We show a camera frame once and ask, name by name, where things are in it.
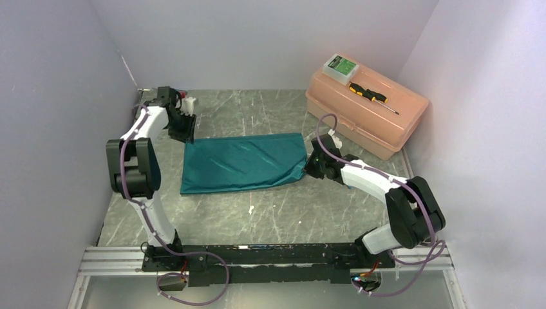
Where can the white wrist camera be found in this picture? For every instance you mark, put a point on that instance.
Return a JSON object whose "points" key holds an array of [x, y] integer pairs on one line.
{"points": [[336, 141], [188, 105]]}

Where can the yellow black screwdriver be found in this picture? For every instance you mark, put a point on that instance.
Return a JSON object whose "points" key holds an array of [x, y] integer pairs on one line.
{"points": [[372, 96]]}

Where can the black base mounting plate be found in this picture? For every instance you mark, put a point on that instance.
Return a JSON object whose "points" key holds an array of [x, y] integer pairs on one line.
{"points": [[208, 265]]}

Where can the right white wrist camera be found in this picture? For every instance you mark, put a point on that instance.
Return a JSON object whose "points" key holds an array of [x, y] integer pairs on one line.
{"points": [[336, 141]]}

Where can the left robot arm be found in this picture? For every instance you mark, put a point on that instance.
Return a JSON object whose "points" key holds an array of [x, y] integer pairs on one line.
{"points": [[134, 171]]}

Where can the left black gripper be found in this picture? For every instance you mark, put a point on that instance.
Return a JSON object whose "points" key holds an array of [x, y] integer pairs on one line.
{"points": [[187, 134]]}

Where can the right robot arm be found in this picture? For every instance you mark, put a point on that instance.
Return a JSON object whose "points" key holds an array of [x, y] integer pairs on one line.
{"points": [[413, 213]]}

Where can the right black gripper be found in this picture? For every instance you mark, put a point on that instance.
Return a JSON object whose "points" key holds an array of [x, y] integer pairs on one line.
{"points": [[310, 170]]}

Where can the aluminium frame rail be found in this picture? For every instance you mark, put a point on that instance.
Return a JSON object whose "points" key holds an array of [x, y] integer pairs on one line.
{"points": [[128, 261]]}

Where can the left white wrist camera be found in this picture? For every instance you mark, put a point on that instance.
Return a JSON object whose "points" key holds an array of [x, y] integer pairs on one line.
{"points": [[188, 105]]}

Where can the teal cloth napkin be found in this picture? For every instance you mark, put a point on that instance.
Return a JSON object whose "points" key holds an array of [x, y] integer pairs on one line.
{"points": [[242, 163]]}

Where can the green white small box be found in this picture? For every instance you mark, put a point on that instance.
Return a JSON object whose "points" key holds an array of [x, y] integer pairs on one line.
{"points": [[340, 68]]}

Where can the pink plastic toolbox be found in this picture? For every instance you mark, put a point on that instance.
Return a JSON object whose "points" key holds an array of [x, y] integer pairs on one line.
{"points": [[368, 124]]}

